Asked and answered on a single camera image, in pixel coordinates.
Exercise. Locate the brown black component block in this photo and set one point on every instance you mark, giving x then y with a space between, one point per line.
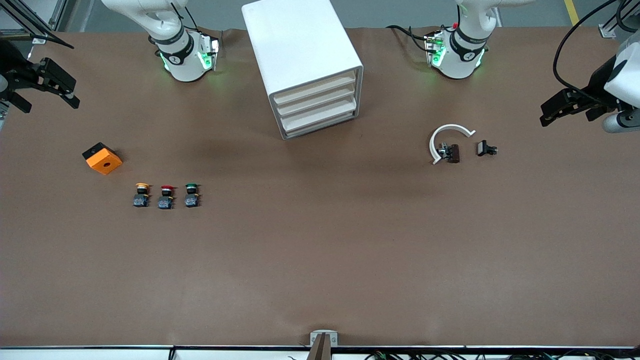
454 153

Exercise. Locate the green push button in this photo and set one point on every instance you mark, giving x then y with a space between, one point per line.
191 201

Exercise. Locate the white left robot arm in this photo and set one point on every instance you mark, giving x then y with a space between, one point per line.
457 60

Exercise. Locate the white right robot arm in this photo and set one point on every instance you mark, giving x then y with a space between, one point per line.
182 65

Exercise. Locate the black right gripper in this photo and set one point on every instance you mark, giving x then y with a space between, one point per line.
14 70

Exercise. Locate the brown table mat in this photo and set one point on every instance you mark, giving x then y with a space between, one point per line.
320 250

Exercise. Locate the aluminium frame post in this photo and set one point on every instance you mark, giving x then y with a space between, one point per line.
607 31
40 38

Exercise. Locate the orange button enclosure box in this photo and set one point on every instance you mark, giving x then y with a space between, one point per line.
105 162

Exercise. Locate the red push button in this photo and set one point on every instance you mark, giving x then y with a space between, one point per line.
165 202

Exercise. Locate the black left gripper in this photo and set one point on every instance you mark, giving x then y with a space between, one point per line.
596 86

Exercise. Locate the small black clip component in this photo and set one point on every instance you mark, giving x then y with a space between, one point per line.
483 148

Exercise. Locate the yellow push button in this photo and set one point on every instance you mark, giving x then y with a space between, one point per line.
142 200

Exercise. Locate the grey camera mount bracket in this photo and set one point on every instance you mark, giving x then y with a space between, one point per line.
314 337

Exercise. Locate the white curved plastic piece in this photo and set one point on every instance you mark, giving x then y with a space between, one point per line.
440 132

